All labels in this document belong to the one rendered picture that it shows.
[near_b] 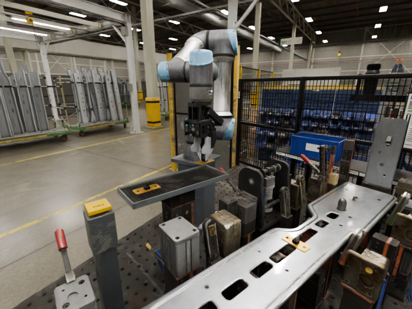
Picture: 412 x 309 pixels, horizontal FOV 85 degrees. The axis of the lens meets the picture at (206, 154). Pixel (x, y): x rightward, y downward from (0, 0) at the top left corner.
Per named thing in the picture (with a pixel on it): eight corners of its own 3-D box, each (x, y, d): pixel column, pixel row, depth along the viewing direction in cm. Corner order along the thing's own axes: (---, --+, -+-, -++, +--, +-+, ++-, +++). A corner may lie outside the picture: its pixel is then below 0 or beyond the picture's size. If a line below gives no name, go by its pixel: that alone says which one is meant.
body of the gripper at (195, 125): (183, 137, 77) (182, 100, 73) (198, 133, 84) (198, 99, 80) (202, 140, 73) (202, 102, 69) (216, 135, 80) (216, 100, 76)
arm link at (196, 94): (198, 87, 79) (218, 87, 75) (198, 100, 80) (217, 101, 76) (184, 87, 73) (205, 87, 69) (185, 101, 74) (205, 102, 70)
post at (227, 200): (225, 295, 88) (227, 203, 76) (216, 287, 92) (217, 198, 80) (233, 288, 91) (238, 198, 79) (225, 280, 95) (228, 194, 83)
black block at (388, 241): (382, 323, 78) (403, 252, 69) (348, 301, 86) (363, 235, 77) (389, 309, 83) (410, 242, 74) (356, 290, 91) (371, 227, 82)
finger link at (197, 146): (187, 161, 81) (187, 136, 78) (197, 157, 86) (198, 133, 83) (194, 163, 79) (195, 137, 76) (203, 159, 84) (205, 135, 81)
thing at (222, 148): (239, 184, 358) (246, 45, 300) (235, 187, 347) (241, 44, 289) (174, 168, 427) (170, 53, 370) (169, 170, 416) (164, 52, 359)
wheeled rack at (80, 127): (80, 137, 688) (70, 76, 638) (62, 133, 738) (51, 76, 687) (130, 127, 846) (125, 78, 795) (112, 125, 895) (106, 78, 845)
